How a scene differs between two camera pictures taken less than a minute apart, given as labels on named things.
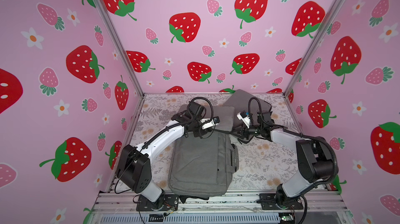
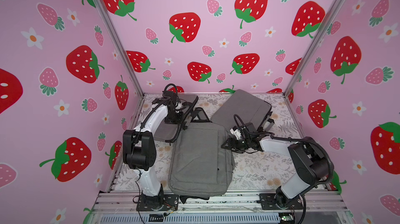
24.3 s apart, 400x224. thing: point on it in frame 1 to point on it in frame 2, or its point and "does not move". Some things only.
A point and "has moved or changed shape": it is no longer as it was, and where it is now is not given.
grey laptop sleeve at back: x=242 y=100 does not move
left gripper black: x=198 y=134 to x=179 y=118
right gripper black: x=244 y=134 to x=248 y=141
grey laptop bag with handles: x=225 y=113 has moved or changed shape
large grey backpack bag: x=201 y=167 does not move
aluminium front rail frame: x=221 y=207 does not move
